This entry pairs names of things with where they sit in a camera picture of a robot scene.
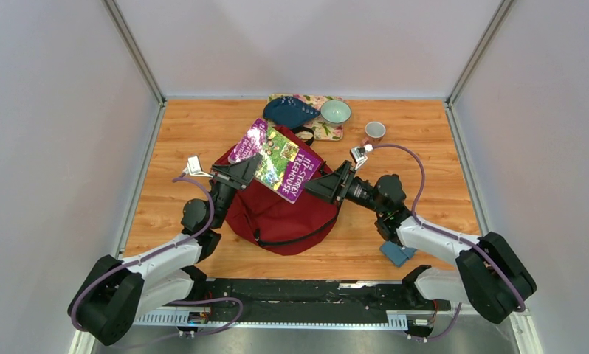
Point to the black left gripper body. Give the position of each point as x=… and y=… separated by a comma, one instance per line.
x=221, y=197

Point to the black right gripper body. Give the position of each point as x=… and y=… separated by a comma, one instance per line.
x=355, y=191

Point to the purple treehouse book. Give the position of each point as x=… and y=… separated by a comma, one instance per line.
x=285, y=166

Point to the red student backpack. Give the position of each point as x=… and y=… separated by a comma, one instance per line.
x=262, y=217

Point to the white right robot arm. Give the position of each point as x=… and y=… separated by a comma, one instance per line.
x=487, y=272

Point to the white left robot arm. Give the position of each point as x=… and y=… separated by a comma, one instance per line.
x=116, y=292

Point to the floral rectangular tray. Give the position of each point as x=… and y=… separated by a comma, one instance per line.
x=323, y=130

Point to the pink patterned mug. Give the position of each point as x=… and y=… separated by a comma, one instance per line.
x=374, y=132

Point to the pale green ceramic bowl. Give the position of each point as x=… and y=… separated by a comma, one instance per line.
x=335, y=112

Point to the dark blue leaf plate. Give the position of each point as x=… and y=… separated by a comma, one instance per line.
x=289, y=111

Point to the blue leather wallet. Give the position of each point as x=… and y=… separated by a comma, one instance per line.
x=397, y=254

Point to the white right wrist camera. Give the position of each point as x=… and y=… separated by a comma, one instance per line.
x=360, y=155

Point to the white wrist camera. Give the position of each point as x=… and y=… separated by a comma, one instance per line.
x=194, y=168
x=360, y=155

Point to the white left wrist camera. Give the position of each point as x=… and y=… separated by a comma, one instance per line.
x=194, y=168

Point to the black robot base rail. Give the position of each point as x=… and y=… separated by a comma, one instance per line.
x=324, y=304

